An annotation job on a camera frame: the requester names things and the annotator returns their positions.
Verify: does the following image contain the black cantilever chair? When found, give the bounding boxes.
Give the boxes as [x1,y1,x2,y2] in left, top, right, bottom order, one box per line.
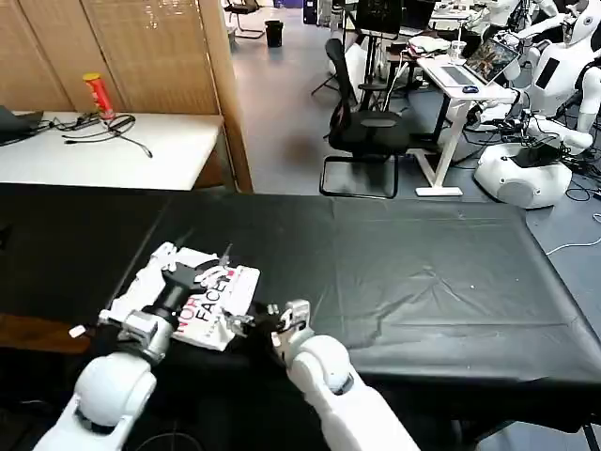
[221,0,267,40]

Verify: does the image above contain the black waste bin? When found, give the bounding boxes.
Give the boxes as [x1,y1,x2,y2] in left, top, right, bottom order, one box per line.
[264,19,285,49]

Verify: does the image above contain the open silver laptop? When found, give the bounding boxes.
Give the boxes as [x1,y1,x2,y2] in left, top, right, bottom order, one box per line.
[439,36,521,88]

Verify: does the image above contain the black tablecloth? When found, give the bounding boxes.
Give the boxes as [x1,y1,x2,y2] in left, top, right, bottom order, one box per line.
[96,190,601,451]

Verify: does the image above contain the white floor cable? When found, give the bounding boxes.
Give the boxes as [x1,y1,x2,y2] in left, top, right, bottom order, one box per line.
[544,228,601,257]

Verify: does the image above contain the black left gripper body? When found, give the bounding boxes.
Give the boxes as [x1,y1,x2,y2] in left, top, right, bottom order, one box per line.
[150,261,197,317]

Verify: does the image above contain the black monitor on stand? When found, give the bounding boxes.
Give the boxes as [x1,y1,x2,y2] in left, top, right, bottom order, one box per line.
[354,0,404,38]

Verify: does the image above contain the white humanoid robot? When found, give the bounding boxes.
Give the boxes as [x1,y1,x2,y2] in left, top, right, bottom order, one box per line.
[471,0,601,210]

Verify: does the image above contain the white side table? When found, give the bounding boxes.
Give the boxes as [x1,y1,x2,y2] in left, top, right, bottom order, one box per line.
[0,111,225,192]

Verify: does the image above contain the tangled black cables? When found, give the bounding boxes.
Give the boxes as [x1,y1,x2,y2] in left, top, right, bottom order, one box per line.
[48,114,155,160]

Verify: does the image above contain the white printed shirt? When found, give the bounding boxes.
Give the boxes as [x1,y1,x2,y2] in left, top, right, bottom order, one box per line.
[100,241,262,352]

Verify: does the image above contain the black office chair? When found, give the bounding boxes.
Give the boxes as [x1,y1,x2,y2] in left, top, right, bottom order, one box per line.
[318,38,418,199]

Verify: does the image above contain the white standing desk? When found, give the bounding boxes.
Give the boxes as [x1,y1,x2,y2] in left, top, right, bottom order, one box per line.
[406,54,518,197]

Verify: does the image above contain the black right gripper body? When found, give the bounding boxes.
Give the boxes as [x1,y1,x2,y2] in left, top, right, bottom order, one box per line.
[247,310,285,341]

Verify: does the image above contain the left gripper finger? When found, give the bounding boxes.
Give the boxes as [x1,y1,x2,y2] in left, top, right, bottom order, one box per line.
[167,228,195,272]
[193,242,234,286]

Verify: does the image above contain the red chips can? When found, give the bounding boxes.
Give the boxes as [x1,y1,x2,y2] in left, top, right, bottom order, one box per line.
[82,71,116,121]

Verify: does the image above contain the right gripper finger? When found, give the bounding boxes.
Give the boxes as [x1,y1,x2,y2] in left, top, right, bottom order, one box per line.
[222,308,257,339]
[249,300,280,318]

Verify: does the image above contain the pile of clothes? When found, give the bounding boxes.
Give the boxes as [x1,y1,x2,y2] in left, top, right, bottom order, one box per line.
[407,36,451,59]

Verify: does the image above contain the wooden folding screen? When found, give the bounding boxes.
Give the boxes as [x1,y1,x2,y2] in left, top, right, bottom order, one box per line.
[0,0,255,193]

